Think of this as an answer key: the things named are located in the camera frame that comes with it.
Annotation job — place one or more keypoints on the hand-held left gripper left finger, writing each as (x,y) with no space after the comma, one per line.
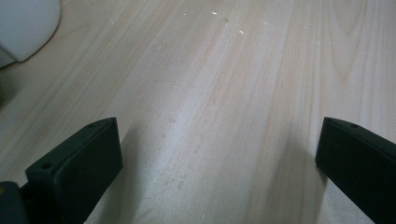
(84,168)

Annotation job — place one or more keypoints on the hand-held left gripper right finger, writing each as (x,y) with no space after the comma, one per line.
(361,168)

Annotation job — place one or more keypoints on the white pedal trash can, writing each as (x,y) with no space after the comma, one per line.
(25,25)

